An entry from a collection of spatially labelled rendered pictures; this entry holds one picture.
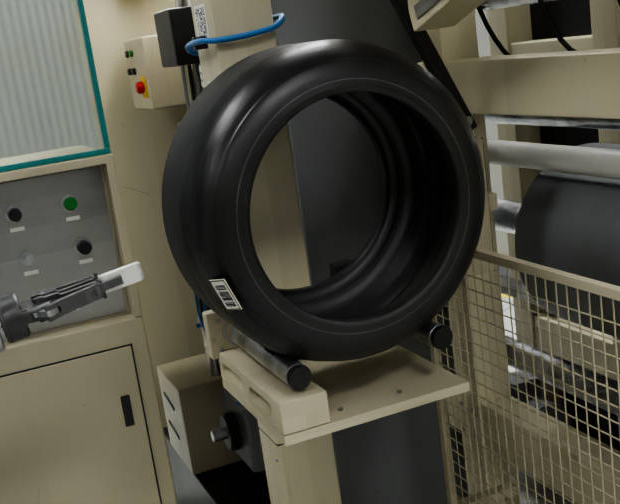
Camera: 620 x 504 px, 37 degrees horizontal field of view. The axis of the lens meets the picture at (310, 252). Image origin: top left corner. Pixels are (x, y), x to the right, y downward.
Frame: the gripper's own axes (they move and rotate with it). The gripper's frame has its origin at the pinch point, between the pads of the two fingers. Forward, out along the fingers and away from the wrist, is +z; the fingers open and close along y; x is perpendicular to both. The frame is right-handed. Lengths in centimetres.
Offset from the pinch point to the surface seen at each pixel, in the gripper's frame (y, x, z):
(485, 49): 285, 22, 257
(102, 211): 58, -1, 8
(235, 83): -4.4, -24.8, 26.9
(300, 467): 27, 60, 26
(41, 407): 52, 34, -19
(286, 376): -8.9, 24.0, 19.6
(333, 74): -11.1, -22.1, 41.1
